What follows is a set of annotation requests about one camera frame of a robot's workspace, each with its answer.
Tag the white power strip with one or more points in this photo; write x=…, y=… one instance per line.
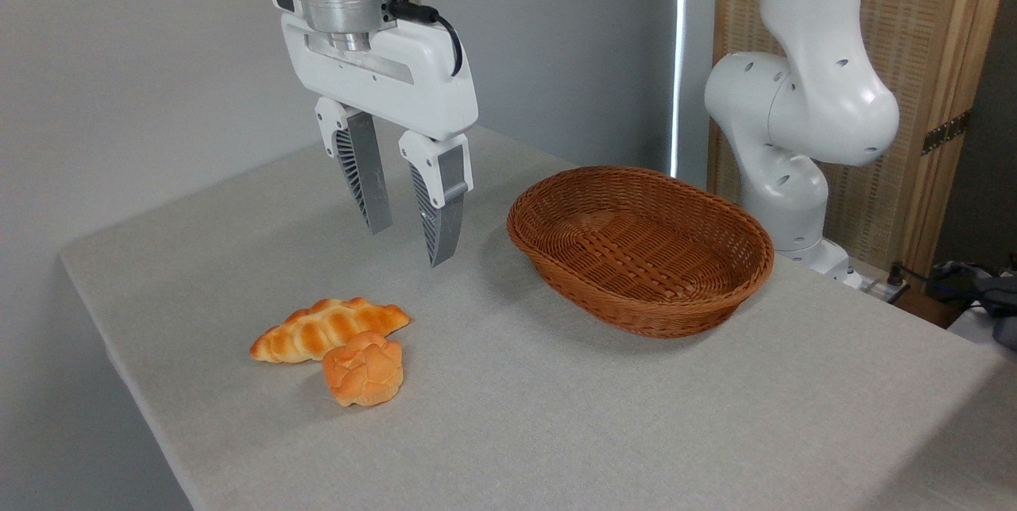
x=886, y=287

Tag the wooden rattan folding screen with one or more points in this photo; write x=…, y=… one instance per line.
x=914, y=18

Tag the grey tablecloth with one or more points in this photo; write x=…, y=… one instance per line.
x=556, y=416

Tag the dark grey bag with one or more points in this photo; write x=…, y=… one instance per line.
x=993, y=296

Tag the white vertical light strip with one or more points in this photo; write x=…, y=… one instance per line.
x=678, y=58

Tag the round knotted bread roll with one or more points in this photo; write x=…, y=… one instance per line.
x=361, y=372

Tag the long braided bread loaf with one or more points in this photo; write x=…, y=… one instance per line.
x=318, y=328

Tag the brown oval wicker basket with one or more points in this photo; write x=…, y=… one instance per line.
x=636, y=312

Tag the dark metal screen hinge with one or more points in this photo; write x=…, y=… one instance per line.
x=945, y=132

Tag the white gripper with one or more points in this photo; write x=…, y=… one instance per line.
x=413, y=90

